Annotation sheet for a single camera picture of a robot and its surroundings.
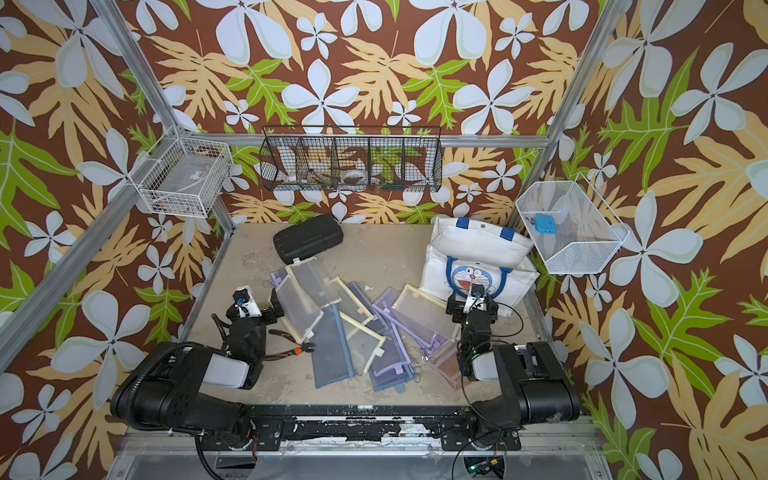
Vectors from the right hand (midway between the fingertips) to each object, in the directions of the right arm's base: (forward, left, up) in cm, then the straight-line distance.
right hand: (470, 292), depth 90 cm
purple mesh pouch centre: (-12, +13, -8) cm, 20 cm away
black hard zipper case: (+26, +55, -3) cm, 61 cm away
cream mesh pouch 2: (-2, +12, -9) cm, 15 cm away
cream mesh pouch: (+14, +54, -7) cm, 56 cm away
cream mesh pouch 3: (-14, +32, -7) cm, 36 cm away
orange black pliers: (-14, +50, -9) cm, 53 cm away
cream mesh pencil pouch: (-5, +53, -4) cm, 54 cm away
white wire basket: (+24, +85, +25) cm, 92 cm away
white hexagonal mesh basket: (+12, -27, +17) cm, 34 cm away
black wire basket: (+39, +37, +22) cm, 58 cm away
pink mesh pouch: (-19, +7, -11) cm, 23 cm away
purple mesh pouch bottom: (-20, +24, -9) cm, 32 cm away
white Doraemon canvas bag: (+14, 0, +2) cm, 14 cm away
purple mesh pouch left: (+11, +64, -8) cm, 66 cm away
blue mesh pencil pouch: (-17, +42, -9) cm, 46 cm away
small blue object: (+12, -20, +17) cm, 29 cm away
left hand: (-1, +64, +3) cm, 64 cm away
